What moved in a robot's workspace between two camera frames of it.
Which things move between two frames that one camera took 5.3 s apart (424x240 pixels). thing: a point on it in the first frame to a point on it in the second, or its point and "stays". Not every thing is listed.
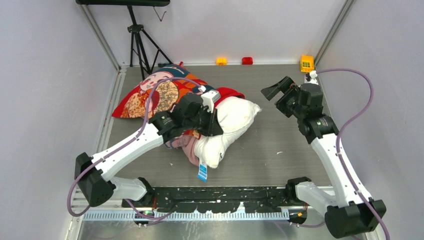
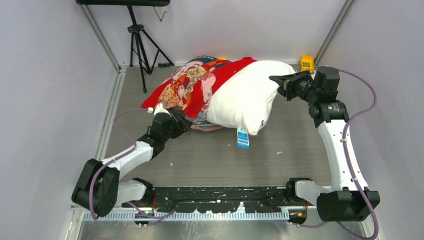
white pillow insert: (235, 114) to (244, 98)
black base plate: (215, 199) stays
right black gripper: (286, 83) to (290, 81)
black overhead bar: (122, 2) stays
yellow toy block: (307, 63) stays
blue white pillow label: (202, 174) to (243, 141)
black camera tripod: (148, 50) stays
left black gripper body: (203, 121) to (175, 129)
